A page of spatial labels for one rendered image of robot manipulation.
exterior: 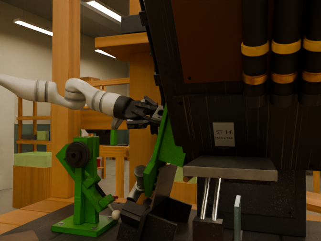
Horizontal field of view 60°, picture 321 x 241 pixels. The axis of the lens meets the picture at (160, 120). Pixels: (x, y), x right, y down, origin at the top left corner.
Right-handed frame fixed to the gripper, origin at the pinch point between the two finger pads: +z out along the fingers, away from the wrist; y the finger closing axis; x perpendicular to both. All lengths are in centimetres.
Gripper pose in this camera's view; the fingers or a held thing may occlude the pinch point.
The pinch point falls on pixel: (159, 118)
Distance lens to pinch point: 84.6
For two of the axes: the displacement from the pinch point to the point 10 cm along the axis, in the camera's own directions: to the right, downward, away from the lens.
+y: 4.0, -6.9, 6.1
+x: 0.5, 6.8, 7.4
